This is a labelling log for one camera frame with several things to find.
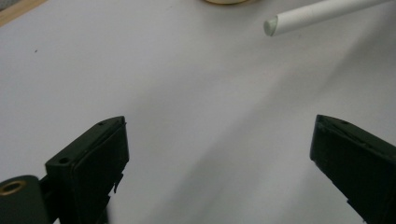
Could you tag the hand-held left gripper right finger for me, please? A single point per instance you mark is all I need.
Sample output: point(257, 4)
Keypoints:
point(358, 168)

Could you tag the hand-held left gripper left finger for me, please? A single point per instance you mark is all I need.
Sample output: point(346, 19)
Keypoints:
point(93, 168)

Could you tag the long white stick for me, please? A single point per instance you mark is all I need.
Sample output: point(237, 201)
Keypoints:
point(311, 15)

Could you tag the wooden pen holder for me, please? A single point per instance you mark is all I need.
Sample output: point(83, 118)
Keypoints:
point(225, 1)

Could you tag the wooden table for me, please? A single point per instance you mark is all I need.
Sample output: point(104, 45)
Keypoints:
point(15, 11)

